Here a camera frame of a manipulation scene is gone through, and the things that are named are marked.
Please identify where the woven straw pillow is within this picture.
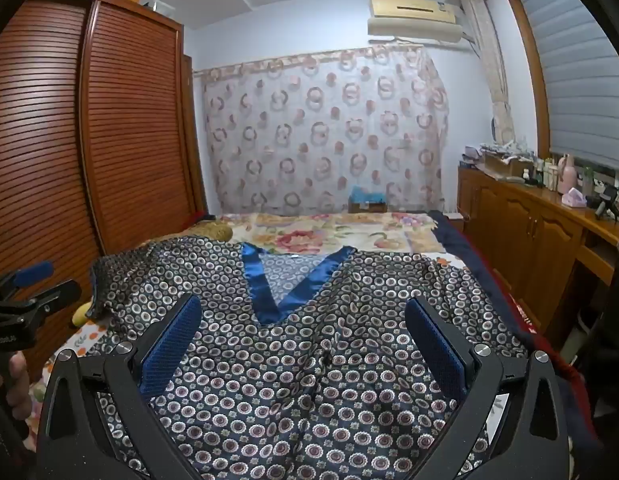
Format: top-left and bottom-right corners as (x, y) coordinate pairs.
(182, 220), (234, 243)

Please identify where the navy blanket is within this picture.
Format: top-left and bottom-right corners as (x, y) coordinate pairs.
(429, 210), (483, 281)

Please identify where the wooden window frame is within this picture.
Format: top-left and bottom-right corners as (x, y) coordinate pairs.
(502, 0), (553, 153)

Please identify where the person's left hand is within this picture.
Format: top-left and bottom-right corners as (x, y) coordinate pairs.
(2, 350), (31, 428)

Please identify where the red blanket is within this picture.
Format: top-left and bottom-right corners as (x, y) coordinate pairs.
(469, 255), (585, 391)

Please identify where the orange print bedsheet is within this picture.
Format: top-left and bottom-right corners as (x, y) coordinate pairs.
(32, 255), (510, 426)

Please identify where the wooden box of clutter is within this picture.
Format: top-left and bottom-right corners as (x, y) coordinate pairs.
(482, 150), (535, 181)

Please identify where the pink thermos jug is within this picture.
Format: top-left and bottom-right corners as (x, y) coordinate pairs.
(561, 154), (577, 195)

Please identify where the blue cloth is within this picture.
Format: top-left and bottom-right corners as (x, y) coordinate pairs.
(350, 186), (387, 203)

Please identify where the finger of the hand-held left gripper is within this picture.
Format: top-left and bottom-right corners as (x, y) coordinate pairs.
(0, 260), (55, 292)
(0, 280), (83, 322)

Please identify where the circle print sheer curtain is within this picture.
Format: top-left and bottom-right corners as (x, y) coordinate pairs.
(192, 45), (450, 213)

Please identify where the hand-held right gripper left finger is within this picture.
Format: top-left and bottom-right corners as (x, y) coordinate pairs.
(36, 294), (203, 480)

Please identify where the wooden louvered wardrobe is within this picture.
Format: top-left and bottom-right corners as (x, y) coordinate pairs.
(0, 0), (208, 386)

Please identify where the cluster of cosmetic bottles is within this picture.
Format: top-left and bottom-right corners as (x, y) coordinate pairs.
(533, 159), (561, 192)

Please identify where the wall air conditioner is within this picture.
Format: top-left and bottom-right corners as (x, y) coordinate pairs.
(367, 0), (477, 48)

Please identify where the wooden sideboard cabinet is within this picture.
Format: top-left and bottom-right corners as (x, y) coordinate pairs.
(457, 165), (619, 346)

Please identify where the yellow plush toy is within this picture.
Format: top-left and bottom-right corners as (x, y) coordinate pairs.
(72, 295), (98, 328)

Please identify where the black chair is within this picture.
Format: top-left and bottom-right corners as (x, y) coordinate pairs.
(579, 230), (619, 411)

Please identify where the beige tied curtain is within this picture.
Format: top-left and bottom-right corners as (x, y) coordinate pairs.
(459, 0), (517, 148)

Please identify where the patterned satin shirt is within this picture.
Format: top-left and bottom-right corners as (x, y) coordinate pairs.
(87, 240), (533, 480)

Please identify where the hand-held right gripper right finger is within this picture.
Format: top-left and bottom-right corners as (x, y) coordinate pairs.
(404, 296), (573, 480)

